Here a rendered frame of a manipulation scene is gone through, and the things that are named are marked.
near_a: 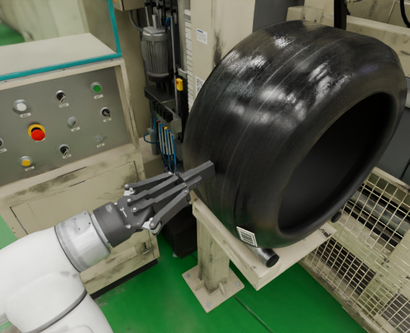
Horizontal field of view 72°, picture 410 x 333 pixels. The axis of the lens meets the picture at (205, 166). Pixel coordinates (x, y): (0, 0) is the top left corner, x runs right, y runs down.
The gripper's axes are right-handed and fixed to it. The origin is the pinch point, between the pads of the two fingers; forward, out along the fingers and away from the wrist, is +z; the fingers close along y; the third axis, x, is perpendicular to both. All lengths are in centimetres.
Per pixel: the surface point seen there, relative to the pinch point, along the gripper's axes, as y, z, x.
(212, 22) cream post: 28.0, 25.2, -16.4
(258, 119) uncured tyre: -4.8, 11.2, -10.4
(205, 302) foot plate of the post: 24, 1, 123
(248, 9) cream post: 26.4, 35.6, -17.0
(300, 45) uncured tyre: -0.1, 25.7, -17.4
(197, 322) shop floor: 19, -8, 123
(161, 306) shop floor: 37, -20, 121
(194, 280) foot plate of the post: 39, 3, 123
